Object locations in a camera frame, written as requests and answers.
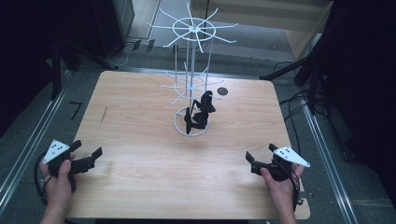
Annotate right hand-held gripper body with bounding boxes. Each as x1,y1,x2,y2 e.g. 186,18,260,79
250,146,311,182

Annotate black floor cables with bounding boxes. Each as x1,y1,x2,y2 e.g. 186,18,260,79
273,60,328,157

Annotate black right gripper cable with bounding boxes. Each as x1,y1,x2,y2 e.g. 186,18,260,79
289,169,302,213

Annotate person's left hand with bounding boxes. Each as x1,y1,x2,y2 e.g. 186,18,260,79
38,152,80,214

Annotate metal floor rail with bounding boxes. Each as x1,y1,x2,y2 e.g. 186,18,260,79
0,70,73,216
301,101,360,224

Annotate white wire display rack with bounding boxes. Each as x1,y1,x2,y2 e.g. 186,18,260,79
147,2,239,138

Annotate person's right hand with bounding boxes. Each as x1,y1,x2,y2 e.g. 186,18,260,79
261,163,305,213

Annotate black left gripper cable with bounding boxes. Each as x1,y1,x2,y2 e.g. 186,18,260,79
33,152,50,209

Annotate white floor cable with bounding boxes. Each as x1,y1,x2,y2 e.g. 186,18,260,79
114,42,138,68

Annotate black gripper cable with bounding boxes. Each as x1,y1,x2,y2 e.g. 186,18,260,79
289,169,302,213
33,152,50,209

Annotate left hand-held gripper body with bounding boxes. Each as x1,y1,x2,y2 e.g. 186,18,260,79
42,139,96,194

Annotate black bow tie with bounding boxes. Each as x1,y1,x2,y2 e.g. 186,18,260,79
183,106,209,135
191,90,217,116

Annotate light wooden board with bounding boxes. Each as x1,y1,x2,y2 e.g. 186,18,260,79
190,0,333,62

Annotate dark cabinet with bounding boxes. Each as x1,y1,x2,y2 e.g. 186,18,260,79
92,0,135,59

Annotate black metal stand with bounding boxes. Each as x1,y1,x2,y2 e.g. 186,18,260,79
49,36,120,101
259,18,334,117

